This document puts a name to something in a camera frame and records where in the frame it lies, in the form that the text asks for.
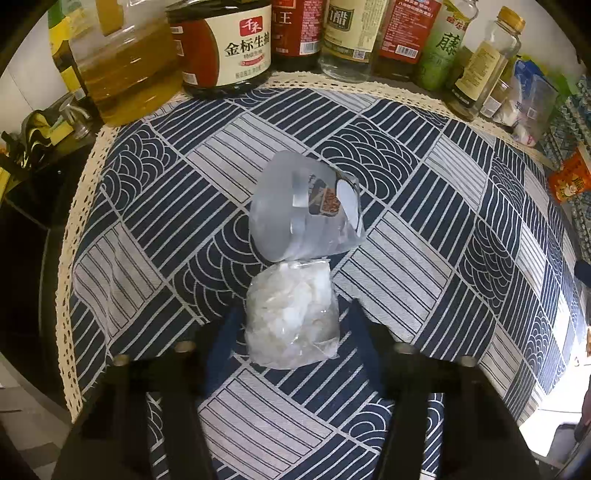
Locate black kitchen sink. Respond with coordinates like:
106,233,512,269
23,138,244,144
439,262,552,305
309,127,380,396
0,150,95,367

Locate yellow cooking oil jug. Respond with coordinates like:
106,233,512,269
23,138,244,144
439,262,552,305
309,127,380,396
69,0,185,126

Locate clear plastic seasoning bags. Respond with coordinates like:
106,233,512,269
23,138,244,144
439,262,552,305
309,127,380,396
499,58,575,147

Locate dark bottle with red label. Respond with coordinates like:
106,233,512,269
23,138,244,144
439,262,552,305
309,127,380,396
270,0,324,72

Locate gold cap clear bottle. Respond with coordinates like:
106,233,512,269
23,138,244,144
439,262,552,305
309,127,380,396
445,7,526,122

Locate plastic bag with white tissue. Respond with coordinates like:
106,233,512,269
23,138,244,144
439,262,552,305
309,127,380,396
244,259,341,370

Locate yellow green detergent bottle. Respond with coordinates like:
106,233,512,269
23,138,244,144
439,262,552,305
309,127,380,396
48,0,89,95

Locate clear plastic cup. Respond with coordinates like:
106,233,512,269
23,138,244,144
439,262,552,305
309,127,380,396
249,150,365,265

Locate bottle with green label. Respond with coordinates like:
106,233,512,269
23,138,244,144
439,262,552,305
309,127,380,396
416,0,479,92

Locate clear vinegar bottle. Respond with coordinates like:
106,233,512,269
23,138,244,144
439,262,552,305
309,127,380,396
318,0,389,84

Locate yellow sponge and cloth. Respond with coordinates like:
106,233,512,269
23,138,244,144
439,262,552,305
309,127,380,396
0,108,62,172

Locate dark soy sauce bottle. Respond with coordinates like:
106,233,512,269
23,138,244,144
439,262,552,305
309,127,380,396
165,0,273,99

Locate oil bottle with red label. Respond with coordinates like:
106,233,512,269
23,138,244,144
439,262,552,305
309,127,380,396
372,0,443,81

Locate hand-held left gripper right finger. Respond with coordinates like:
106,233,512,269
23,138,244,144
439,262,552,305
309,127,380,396
345,299,541,480

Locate navy patterned tablecloth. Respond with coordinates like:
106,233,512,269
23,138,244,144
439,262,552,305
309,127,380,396
55,74,589,480

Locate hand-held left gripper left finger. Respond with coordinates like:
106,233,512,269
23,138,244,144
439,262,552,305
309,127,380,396
51,305,246,480

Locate small spice jar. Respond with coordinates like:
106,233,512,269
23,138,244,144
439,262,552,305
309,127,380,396
480,78,511,119

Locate yellow green sponge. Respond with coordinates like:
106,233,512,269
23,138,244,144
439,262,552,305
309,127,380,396
45,117,80,146

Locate metal soap dispenser pump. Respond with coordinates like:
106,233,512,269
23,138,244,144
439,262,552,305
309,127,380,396
54,95,96,140

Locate red orange snack packet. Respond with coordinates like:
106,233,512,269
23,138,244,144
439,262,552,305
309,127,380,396
547,150,591,205

